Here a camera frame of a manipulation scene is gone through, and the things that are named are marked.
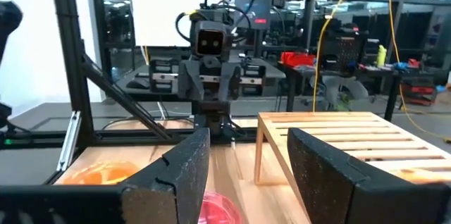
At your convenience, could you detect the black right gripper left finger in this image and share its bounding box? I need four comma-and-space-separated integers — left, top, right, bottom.
0, 127, 211, 224

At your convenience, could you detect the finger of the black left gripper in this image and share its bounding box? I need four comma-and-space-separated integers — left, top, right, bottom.
177, 59, 206, 101
219, 62, 242, 101

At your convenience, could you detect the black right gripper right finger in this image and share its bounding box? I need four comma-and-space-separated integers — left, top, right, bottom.
288, 127, 451, 224

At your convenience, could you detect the wooden slatted shelf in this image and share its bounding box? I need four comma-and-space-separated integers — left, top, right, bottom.
254, 111, 451, 187

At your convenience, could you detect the pink translucent plastic plate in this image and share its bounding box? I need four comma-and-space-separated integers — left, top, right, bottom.
198, 191, 245, 224

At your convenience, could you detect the black computer mouse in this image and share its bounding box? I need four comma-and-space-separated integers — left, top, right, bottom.
125, 77, 151, 90

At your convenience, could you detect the red storage box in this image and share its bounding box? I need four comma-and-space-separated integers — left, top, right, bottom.
280, 51, 316, 68

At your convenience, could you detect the orange translucent plastic plate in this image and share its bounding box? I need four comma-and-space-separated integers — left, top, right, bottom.
61, 160, 142, 186

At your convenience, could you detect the white board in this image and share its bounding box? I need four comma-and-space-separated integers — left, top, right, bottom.
128, 0, 226, 48

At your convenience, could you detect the person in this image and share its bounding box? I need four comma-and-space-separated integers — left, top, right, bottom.
311, 19, 370, 111

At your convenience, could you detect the black desk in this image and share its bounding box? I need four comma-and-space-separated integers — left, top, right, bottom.
277, 62, 403, 122

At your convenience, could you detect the yellow bottle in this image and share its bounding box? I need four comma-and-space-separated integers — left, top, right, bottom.
376, 44, 388, 68

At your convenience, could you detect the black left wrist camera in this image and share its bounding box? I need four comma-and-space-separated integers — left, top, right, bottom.
192, 19, 234, 58

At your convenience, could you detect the yellow hanging cable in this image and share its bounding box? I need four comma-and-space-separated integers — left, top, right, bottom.
386, 0, 451, 141
311, 0, 362, 113

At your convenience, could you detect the silver frame bracket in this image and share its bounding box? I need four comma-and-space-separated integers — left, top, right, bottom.
57, 110, 82, 173

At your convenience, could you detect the black aluminium table frame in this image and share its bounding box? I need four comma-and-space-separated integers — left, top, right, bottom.
0, 0, 257, 186

